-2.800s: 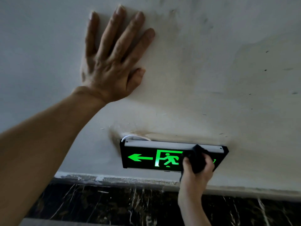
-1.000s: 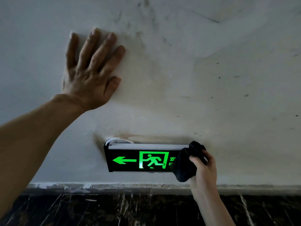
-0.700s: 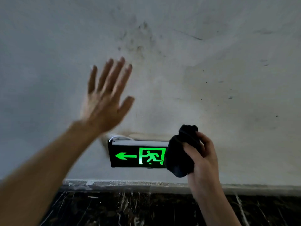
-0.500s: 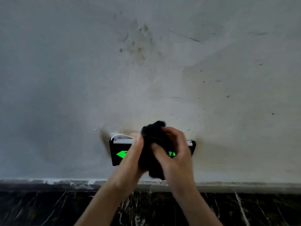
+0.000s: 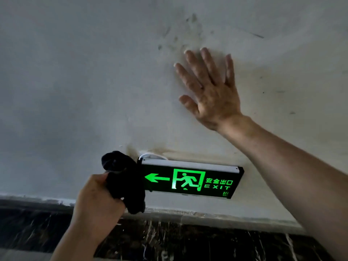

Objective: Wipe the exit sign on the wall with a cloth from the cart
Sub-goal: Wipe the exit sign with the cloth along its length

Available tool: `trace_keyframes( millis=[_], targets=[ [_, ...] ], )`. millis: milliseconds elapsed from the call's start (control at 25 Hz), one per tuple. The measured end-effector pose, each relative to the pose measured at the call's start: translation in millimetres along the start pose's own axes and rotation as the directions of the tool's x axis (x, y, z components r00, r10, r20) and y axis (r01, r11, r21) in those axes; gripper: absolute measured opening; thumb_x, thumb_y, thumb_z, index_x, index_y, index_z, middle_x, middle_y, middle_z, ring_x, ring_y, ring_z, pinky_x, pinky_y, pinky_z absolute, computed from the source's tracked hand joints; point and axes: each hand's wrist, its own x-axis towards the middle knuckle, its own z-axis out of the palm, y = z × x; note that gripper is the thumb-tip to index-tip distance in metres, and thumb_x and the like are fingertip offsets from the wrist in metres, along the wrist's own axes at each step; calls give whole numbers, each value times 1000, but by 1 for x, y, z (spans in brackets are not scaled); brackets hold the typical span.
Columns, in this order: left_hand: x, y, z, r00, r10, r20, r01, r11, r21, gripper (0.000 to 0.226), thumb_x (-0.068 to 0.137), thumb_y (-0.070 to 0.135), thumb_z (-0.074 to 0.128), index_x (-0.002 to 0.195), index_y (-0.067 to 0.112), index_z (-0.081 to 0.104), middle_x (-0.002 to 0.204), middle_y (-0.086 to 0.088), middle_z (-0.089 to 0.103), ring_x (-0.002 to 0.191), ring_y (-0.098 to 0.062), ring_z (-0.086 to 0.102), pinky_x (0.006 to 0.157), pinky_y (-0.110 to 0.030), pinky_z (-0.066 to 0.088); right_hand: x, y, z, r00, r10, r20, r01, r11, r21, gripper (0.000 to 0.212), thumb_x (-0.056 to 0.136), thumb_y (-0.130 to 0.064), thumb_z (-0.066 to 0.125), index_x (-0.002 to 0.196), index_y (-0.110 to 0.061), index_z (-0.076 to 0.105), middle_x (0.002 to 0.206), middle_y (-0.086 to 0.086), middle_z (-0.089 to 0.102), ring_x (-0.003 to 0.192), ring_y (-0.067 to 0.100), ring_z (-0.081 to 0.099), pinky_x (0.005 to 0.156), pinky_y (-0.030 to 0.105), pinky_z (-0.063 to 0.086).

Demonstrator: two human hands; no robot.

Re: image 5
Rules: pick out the person's left hand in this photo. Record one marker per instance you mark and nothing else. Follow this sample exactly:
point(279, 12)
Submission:
point(95, 206)

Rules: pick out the person's right hand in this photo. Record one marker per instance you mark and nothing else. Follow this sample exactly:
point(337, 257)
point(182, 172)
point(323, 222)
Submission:
point(214, 103)

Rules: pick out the black cleaning cloth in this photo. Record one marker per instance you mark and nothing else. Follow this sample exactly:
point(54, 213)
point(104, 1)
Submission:
point(125, 179)

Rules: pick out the green exit sign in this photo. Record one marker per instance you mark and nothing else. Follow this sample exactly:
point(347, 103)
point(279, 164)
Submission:
point(212, 171)

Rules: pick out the person's left forearm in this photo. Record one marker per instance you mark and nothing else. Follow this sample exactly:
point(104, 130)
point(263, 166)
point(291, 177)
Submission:
point(76, 247)

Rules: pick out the person's right forearm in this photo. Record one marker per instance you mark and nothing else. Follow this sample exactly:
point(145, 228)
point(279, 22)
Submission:
point(299, 182)

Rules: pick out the black marble baseboard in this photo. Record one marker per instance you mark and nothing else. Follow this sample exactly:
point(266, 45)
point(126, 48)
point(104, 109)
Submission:
point(190, 241)

